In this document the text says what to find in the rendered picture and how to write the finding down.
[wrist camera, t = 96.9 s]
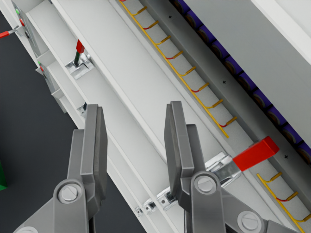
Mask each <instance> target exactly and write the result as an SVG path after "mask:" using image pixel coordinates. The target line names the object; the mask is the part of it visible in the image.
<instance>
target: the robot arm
mask: <svg viewBox="0 0 311 233"><path fill-rule="evenodd" d="M164 143H165V150H166V158H167V165H168V176H169V183H170V191H171V195H175V200H176V201H178V205H179V206H181V207H182V208H183V209H184V233H299V232H297V231H295V230H292V229H290V228H288V227H286V226H283V225H281V224H279V223H276V222H274V221H272V220H268V221H267V220H265V219H263V218H261V216H260V215H259V214H258V213H257V212H256V211H254V210H253V209H252V208H250V207H249V206H248V205H246V204H245V203H243V202H242V201H240V200H239V199H238V198H236V197H235V196H233V195H232V194H231V193H229V192H228V191H227V190H225V189H224V188H222V187H221V184H220V181H219V179H218V177H217V176H216V175H215V174H214V173H212V172H210V171H207V170H206V167H205V161H204V157H203V153H202V148H201V144H200V140H199V134H198V130H197V126H196V124H186V121H185V117H184V112H183V107H182V102H181V101H170V104H167V107H166V117H165V127H164ZM107 146H108V138H107V131H106V124H105V119H104V113H103V108H102V106H99V105H98V104H87V109H86V119H85V128H84V129H74V131H73V136H72V144H71V151H70V158H69V166H68V175H67V179H65V180H63V181H61V182H60V183H59V184H58V185H57V186H56V188H55V190H54V194H53V198H51V199H50V200H49V201H48V202H47V203H46V204H44V205H43V206H42V207H41V208H40V209H39V210H38V211H37V212H35V213H34V214H33V215H32V216H31V217H30V218H28V219H27V220H26V221H25V222H24V223H23V224H21V225H20V226H19V227H18V228H17V229H16V230H15V231H14V232H13V233H96V232H95V220H94V215H95V214H96V213H97V212H98V211H99V210H100V206H102V200H105V199H106V176H107Z"/></svg>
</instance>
